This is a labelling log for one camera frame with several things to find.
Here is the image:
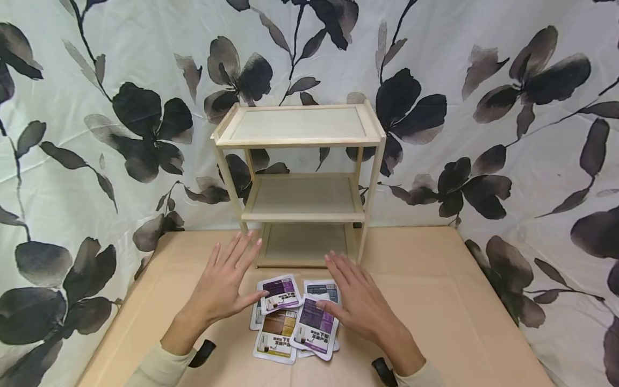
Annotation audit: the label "person's right hand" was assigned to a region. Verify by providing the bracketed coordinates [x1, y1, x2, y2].
[315, 250, 402, 350]

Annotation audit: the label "person's left hand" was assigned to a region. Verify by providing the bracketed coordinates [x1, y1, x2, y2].
[178, 231, 270, 340]

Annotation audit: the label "person's right forearm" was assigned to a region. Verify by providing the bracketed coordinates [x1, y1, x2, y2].
[379, 332, 447, 387]

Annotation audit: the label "person's left forearm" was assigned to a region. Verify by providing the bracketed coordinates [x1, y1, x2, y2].
[125, 314, 200, 387]

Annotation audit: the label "blue-grey label white packet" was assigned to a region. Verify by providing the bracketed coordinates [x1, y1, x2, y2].
[303, 278, 342, 308]

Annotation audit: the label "purple label white packet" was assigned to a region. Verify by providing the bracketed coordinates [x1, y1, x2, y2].
[256, 274, 304, 316]
[289, 293, 340, 362]

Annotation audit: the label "brown yellow label white packet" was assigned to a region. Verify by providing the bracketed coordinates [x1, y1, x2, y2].
[252, 307, 299, 366]

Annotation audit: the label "black wrist band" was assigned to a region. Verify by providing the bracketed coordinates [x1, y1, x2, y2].
[371, 357, 399, 387]
[188, 339, 218, 369]

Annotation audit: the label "light wooden three-tier shelf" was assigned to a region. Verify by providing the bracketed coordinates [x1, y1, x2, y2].
[210, 99, 387, 269]

